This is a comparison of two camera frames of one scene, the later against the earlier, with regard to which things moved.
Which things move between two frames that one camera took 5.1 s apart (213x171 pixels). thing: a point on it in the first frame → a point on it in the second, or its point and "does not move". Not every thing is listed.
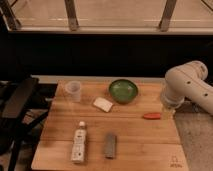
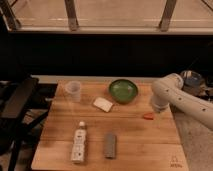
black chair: (15, 123) does not move
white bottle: (79, 144) does not move
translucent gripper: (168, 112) → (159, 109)
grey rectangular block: (110, 145) does not move
